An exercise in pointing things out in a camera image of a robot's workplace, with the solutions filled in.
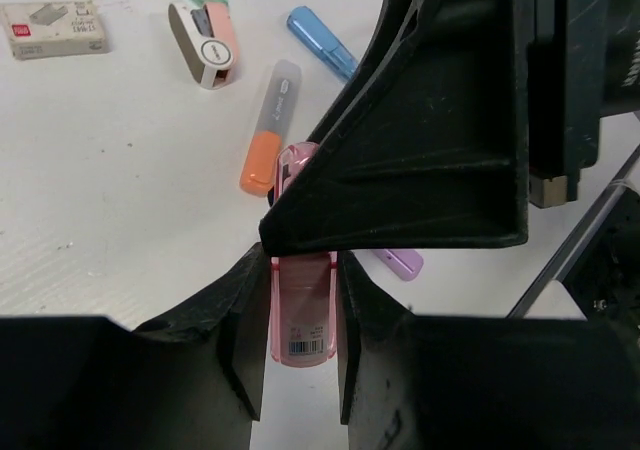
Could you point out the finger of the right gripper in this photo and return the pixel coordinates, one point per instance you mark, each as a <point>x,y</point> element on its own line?
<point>426,147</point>

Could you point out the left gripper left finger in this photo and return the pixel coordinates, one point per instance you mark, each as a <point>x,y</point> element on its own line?
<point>190,378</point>

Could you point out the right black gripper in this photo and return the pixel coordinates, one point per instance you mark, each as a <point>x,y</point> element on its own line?
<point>583,66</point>

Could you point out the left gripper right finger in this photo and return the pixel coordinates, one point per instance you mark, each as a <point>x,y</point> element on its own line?
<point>411,381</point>

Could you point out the pink transparent lead case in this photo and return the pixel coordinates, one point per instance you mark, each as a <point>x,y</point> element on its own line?
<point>303,309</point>

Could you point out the purple pink highlighter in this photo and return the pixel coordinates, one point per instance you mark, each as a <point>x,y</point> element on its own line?
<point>406,264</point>

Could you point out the orange grey highlighter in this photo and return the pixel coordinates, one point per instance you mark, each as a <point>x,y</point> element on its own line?
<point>272,125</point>

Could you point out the blue transparent case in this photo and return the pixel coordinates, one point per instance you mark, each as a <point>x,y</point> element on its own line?
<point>306,26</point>

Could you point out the pink white mini stapler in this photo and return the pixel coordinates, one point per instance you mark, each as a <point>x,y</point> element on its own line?
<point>207,41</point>

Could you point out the staples box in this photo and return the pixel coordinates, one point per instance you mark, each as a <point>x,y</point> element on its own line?
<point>53,29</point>

